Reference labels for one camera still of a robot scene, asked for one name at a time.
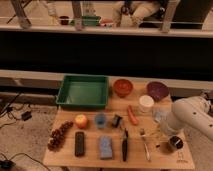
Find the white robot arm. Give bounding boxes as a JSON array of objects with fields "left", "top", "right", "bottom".
[{"left": 160, "top": 96, "right": 213, "bottom": 141}]

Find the orange carrot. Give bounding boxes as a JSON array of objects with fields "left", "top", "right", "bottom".
[{"left": 127, "top": 106, "right": 139, "bottom": 125}]

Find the small black binder clip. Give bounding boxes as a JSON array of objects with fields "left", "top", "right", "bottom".
[{"left": 112, "top": 114, "right": 122, "bottom": 128}]

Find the clear plastic bag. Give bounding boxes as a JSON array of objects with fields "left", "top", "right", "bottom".
[{"left": 152, "top": 107, "right": 170, "bottom": 123}]

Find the red yellow apple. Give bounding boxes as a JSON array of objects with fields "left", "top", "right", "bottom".
[{"left": 75, "top": 114, "right": 88, "bottom": 129}]

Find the bunch of red grapes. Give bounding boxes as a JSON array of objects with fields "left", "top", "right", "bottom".
[{"left": 47, "top": 121, "right": 73, "bottom": 151}]

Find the dark round tin can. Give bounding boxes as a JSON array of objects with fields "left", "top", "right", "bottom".
[{"left": 168, "top": 136, "right": 184, "bottom": 152}]

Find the purple bowl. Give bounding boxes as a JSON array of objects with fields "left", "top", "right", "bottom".
[{"left": 146, "top": 81, "right": 169, "bottom": 102}]

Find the black handled knife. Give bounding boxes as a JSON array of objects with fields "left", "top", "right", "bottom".
[{"left": 122, "top": 128, "right": 128, "bottom": 162}]

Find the blue sponge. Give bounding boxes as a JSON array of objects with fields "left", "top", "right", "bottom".
[{"left": 99, "top": 136, "right": 113, "bottom": 160}]

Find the black cable on floor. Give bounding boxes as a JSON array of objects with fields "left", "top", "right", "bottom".
[{"left": 0, "top": 91, "right": 33, "bottom": 130}]

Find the orange bowl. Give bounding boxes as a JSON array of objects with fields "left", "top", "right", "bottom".
[{"left": 113, "top": 79, "right": 133, "bottom": 98}]

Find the white round container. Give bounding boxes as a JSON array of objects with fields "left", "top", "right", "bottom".
[{"left": 139, "top": 95, "right": 154, "bottom": 113}]

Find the black power adapter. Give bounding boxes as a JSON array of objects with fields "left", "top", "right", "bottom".
[{"left": 21, "top": 111, "right": 32, "bottom": 121}]

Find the black remote control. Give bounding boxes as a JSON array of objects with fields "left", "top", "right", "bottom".
[{"left": 75, "top": 132, "right": 85, "bottom": 157}]

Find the green plastic tray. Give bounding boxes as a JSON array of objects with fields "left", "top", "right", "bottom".
[{"left": 56, "top": 75, "right": 109, "bottom": 109}]

